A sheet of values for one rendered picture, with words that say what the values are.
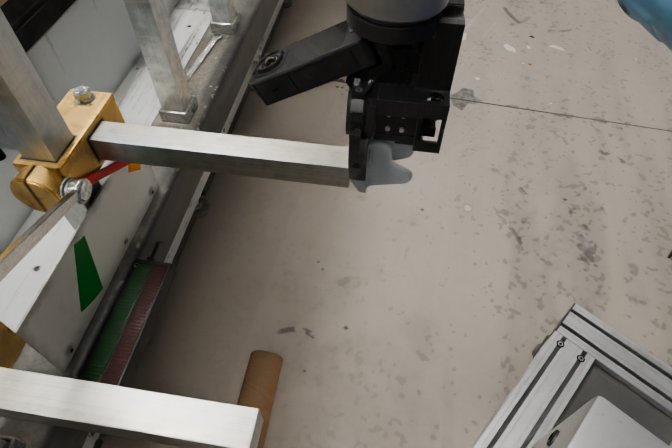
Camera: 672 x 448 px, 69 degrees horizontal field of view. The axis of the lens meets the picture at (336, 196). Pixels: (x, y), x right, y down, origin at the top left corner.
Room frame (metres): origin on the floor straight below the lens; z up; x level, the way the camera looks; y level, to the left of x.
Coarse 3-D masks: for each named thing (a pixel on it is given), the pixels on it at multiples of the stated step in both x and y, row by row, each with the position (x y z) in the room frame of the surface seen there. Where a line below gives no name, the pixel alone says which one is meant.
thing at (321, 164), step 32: (0, 128) 0.38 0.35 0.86; (96, 128) 0.38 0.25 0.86; (128, 128) 0.38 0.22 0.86; (160, 128) 0.38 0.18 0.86; (128, 160) 0.36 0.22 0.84; (160, 160) 0.35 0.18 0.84; (192, 160) 0.35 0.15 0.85; (224, 160) 0.34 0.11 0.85; (256, 160) 0.34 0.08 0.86; (288, 160) 0.33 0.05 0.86; (320, 160) 0.33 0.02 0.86
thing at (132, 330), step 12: (156, 264) 0.31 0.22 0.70; (156, 276) 0.30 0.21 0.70; (144, 288) 0.28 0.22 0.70; (156, 288) 0.28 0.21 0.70; (144, 300) 0.26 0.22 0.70; (132, 312) 0.25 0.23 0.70; (144, 312) 0.25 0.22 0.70; (132, 324) 0.23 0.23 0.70; (132, 336) 0.22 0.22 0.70; (120, 348) 0.21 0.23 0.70; (132, 348) 0.21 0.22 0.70; (120, 360) 0.19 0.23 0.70; (108, 372) 0.18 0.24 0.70; (120, 372) 0.18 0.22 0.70
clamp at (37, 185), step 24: (72, 96) 0.42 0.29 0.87; (96, 96) 0.42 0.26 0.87; (72, 120) 0.38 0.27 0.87; (96, 120) 0.39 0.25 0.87; (120, 120) 0.42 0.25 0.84; (72, 144) 0.35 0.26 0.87; (24, 168) 0.32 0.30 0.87; (48, 168) 0.32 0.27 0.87; (72, 168) 0.33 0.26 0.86; (96, 168) 0.35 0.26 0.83; (24, 192) 0.30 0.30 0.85; (48, 192) 0.30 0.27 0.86
